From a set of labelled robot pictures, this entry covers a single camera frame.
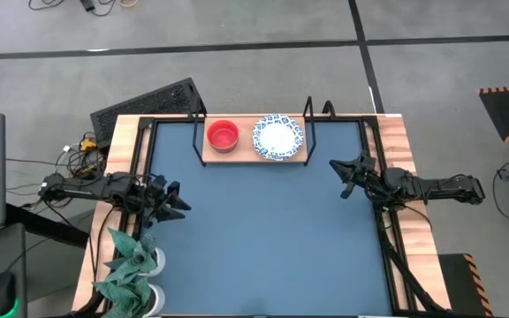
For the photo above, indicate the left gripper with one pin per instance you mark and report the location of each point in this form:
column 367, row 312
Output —
column 155, row 199

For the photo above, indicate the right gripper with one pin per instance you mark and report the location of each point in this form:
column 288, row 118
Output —
column 367, row 174

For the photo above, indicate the blue patterned white plate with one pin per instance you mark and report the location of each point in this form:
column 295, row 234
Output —
column 278, row 138

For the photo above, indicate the orange plastic bowl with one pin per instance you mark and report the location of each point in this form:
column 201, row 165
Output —
column 222, row 134

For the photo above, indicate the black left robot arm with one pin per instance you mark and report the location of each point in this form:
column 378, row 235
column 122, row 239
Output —
column 86, row 187

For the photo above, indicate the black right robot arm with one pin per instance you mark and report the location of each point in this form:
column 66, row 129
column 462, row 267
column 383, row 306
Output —
column 440, row 185

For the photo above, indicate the wooden shelf board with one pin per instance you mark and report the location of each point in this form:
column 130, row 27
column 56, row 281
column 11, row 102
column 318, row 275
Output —
column 245, row 150

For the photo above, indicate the white plant pot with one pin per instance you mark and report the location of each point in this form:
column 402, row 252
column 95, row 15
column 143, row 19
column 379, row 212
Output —
column 159, row 300
column 161, row 260

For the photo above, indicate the green leafy plant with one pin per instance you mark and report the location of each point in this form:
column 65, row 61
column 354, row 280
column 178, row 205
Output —
column 122, row 293
column 133, row 256

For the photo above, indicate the blue table mat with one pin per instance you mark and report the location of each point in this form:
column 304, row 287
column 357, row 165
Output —
column 259, row 243

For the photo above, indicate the black mesh panel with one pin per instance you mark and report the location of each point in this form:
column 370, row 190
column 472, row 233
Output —
column 148, row 103

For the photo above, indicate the black floor beam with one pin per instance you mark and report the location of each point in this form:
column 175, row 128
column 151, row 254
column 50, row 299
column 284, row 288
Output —
column 47, row 225

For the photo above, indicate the black mouse green light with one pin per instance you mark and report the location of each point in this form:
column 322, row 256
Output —
column 2, row 291

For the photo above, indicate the black power adapter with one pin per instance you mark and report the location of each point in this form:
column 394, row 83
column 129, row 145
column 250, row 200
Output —
column 88, row 4

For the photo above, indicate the black metal shelf frame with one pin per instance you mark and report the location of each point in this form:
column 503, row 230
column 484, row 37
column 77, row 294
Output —
column 194, row 128

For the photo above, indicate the black table frame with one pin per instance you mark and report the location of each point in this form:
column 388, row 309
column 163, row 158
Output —
column 170, row 119

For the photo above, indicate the black frame strut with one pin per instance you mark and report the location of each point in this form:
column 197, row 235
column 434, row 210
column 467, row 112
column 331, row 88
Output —
column 407, row 274

